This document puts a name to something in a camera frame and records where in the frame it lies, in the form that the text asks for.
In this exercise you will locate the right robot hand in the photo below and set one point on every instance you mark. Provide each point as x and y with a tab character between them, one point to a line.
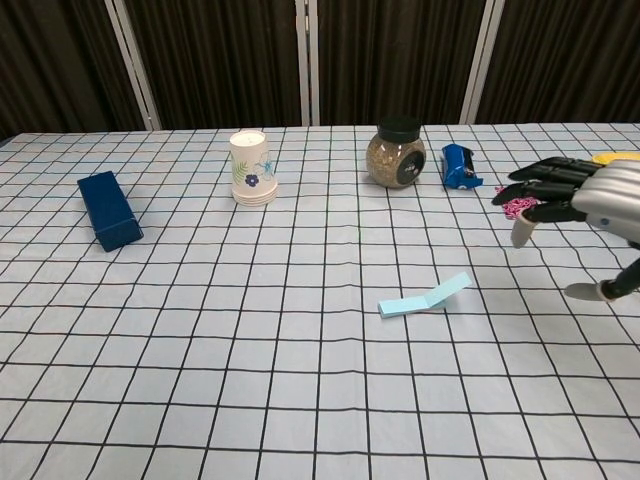
610	190

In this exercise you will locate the stacked floral paper cups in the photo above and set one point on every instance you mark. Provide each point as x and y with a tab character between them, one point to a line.
250	165

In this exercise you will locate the pink patterned card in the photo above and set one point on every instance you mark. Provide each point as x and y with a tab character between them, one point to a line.
515	207

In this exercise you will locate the light blue sticky note pad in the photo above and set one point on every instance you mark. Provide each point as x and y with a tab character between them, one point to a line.
400	305

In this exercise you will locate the blue snack packet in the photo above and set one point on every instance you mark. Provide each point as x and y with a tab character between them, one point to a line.
455	167

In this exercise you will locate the glass jar with black lid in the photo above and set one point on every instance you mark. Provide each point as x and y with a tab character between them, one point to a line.
387	160

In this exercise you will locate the yellow lidded green container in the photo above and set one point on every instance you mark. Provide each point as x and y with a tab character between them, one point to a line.
612	158

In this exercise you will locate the blue checked tablecloth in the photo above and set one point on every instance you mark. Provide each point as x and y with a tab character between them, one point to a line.
250	350

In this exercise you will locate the dark folding screen panel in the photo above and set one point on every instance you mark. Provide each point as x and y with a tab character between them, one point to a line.
225	60
400	55
50	60
575	55

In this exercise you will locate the dark blue rectangular box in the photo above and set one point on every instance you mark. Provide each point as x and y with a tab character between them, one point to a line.
107	210

